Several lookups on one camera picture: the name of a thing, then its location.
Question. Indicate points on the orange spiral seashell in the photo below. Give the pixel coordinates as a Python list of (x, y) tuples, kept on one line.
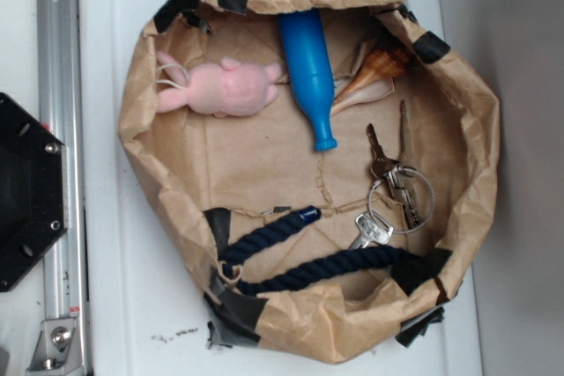
[(374, 80)]

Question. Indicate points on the aluminium extrusion rail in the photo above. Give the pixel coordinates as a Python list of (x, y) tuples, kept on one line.
[(65, 263)]

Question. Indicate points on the metal corner bracket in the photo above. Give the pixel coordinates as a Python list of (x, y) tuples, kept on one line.
[(58, 350)]

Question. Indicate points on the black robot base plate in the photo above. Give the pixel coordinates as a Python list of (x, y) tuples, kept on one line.
[(32, 197)]

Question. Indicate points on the silver key bunch with ring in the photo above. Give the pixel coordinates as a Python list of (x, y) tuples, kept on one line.
[(398, 176)]

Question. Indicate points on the pink plush bunny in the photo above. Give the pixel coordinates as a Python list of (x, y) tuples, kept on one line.
[(229, 88)]

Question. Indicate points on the white plastic tray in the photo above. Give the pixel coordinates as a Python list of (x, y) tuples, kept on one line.
[(147, 315)]

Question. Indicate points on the brown paper bag bin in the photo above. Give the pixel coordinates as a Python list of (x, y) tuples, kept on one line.
[(264, 223)]

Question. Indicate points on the blue plastic bottle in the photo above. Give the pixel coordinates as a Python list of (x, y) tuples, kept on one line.
[(310, 72)]

